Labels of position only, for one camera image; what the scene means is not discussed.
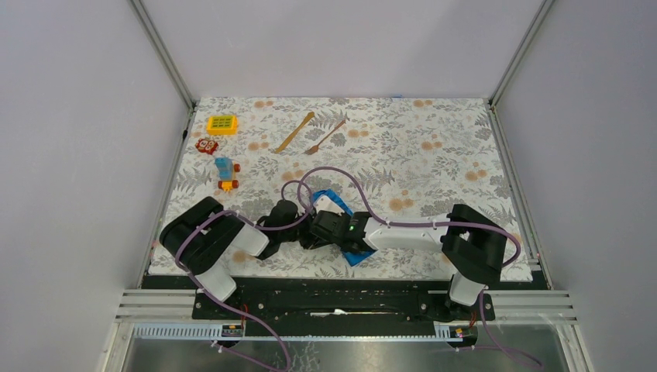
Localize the wooden fork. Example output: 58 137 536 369
304 119 346 155

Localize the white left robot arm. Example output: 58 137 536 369
159 197 328 319

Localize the yellow green toy block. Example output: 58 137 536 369
206 115 239 136

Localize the blue toy train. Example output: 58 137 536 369
214 157 241 192

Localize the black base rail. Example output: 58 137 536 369
141 277 497 339

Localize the floral tablecloth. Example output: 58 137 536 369
150 96 535 282

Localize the red owl toy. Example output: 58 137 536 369
195 138 218 155

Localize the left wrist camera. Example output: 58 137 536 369
314 195 344 215

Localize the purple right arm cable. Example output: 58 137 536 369
296 167 545 370

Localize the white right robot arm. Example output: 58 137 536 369
309 204 508 319

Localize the blue cloth napkin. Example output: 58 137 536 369
313 189 376 267

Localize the wooden spoon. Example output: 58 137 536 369
274 112 315 153

